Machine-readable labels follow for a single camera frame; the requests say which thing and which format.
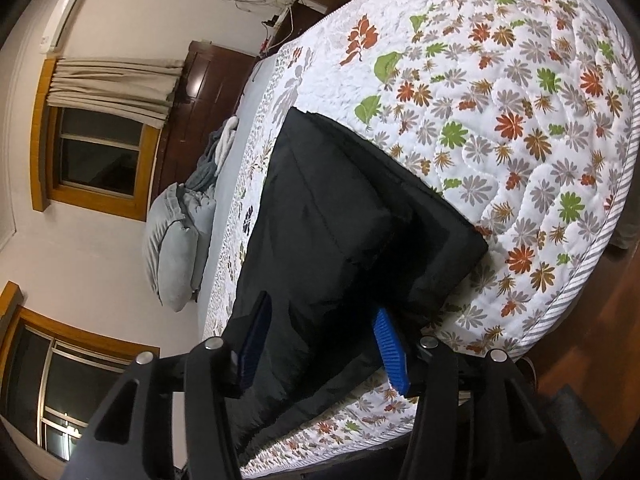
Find grey floor mat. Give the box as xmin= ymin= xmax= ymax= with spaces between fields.
xmin=537 ymin=385 xmax=618 ymax=480

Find dark wooden nightstand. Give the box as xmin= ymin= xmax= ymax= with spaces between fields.
xmin=260 ymin=0 xmax=327 ymax=56

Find dark wooden headboard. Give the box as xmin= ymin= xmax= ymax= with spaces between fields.
xmin=150 ymin=40 xmax=262 ymax=211

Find grey crumpled blanket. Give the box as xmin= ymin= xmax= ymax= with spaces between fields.
xmin=187 ymin=130 xmax=226 ymax=193

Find large wooden framed window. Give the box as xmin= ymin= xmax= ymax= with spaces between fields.
xmin=0 ymin=282 xmax=162 ymax=467

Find white folded cloth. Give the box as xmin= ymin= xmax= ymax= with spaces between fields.
xmin=215 ymin=116 xmax=241 ymax=163

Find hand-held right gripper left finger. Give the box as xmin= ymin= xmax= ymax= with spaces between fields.
xmin=65 ymin=290 xmax=273 ymax=480

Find black pants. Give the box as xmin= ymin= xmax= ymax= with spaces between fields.
xmin=220 ymin=107 xmax=490 ymax=466

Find grey bed sheet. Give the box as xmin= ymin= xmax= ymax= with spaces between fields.
xmin=192 ymin=52 xmax=280 ymax=341

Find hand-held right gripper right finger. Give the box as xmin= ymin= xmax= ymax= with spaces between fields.
xmin=372 ymin=307 xmax=586 ymax=480

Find beige curtain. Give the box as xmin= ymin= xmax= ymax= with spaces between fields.
xmin=46 ymin=57 xmax=187 ymax=132

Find white floral quilted mattress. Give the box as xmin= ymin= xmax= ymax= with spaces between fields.
xmin=200 ymin=0 xmax=636 ymax=478

